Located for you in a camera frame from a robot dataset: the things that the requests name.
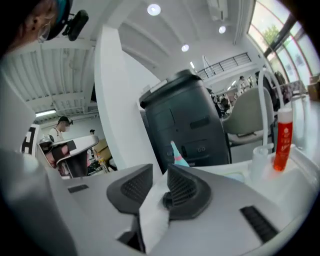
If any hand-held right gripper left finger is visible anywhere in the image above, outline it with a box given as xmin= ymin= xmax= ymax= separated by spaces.
xmin=47 ymin=163 xmax=154 ymax=256

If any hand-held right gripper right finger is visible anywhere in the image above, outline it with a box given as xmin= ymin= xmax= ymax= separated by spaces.
xmin=147 ymin=164 xmax=300 ymax=256

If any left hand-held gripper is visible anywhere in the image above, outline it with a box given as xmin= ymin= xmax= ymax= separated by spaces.
xmin=20 ymin=123 xmax=100 ymax=179

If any cardboard box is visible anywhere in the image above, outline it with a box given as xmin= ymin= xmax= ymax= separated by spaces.
xmin=93 ymin=138 xmax=112 ymax=161

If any teal spray bottle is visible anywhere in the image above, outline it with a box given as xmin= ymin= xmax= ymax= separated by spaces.
xmin=170 ymin=140 xmax=190 ymax=168

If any tube ceiling light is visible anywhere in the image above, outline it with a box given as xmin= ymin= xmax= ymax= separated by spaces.
xmin=34 ymin=109 xmax=57 ymax=118

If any large black cabinet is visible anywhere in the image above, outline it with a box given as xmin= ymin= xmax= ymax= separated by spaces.
xmin=138 ymin=69 xmax=232 ymax=173

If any grey shell chair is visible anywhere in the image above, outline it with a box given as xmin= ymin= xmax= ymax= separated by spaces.
xmin=221 ymin=87 xmax=276 ymax=148

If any orange-red bottle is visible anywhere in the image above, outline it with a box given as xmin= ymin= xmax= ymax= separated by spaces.
xmin=272 ymin=107 xmax=294 ymax=172

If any white gooseneck faucet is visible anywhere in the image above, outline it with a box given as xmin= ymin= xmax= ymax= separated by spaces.
xmin=251 ymin=69 xmax=286 ymax=183

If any black balcony railing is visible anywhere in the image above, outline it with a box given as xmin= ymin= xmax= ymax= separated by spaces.
xmin=197 ymin=52 xmax=252 ymax=80

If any person's face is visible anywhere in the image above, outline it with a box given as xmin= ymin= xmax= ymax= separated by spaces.
xmin=0 ymin=0 xmax=73 ymax=51

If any large window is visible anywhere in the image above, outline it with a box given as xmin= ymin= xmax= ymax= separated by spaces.
xmin=247 ymin=0 xmax=320 ymax=83

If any black head-mounted camera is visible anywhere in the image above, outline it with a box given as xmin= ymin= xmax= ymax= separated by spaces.
xmin=62 ymin=9 xmax=90 ymax=42

